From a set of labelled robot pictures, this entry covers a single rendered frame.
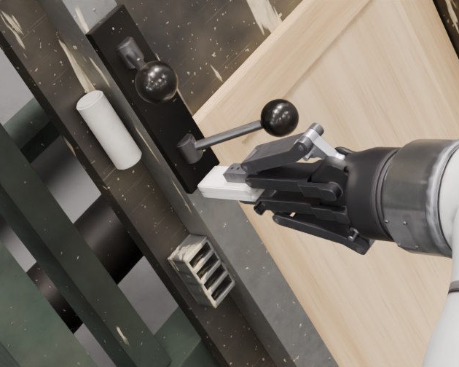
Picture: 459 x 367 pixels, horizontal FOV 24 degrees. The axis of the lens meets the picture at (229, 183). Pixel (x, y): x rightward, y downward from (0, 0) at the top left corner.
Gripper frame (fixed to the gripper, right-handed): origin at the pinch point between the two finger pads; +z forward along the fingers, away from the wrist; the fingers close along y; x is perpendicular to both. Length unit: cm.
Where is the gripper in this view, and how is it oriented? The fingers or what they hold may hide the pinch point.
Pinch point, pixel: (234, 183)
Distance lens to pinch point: 97.4
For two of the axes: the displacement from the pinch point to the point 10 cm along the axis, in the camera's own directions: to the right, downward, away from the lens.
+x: 5.8, -6.6, 4.8
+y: 4.6, 7.5, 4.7
